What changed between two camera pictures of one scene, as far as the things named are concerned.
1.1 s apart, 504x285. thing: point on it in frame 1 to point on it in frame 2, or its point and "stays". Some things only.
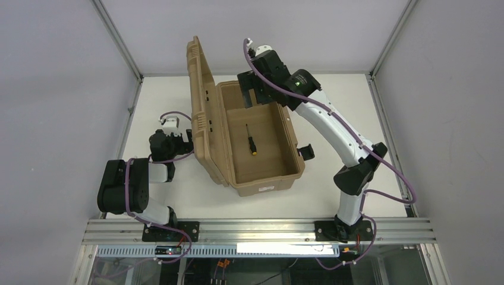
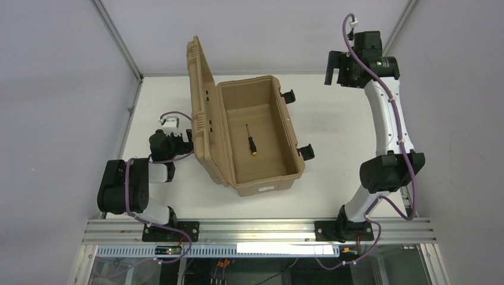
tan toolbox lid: [205, 119] stays
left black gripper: [183, 142] stays
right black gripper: [254, 84] to [336, 67]
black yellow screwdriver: [252, 146] stays
